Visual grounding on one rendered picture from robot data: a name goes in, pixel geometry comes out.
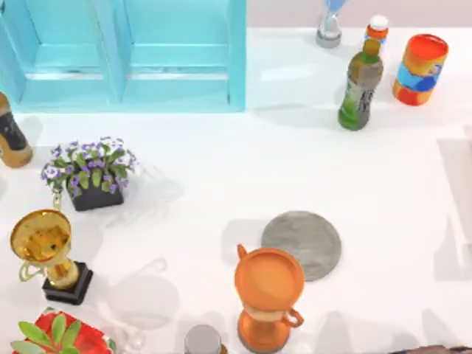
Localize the grey round coaster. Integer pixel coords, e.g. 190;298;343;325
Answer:
260;210;343;283

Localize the purple flower plant black pot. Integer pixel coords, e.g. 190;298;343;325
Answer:
41;136;138;212

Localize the green bottle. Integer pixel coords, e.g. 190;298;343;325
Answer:
338;38;384;131

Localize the light blue rack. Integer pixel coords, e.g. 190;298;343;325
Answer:
0;0;247;113

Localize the grey metal can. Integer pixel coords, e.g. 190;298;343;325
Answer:
184;324;227;354

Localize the orange bottle with white cap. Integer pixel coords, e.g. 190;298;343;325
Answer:
364;15;390;57

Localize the gold trophy on black base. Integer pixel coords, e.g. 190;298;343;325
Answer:
10;190;94;306

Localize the orange and blue can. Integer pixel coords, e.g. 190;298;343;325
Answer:
391;33;450;107

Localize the brown bottle with black label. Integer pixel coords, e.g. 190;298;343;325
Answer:
0;91;34;169

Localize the green plant in red pot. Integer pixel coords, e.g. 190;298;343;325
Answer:
10;308;117;354

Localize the dark brown object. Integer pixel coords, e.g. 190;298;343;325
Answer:
394;344;472;354

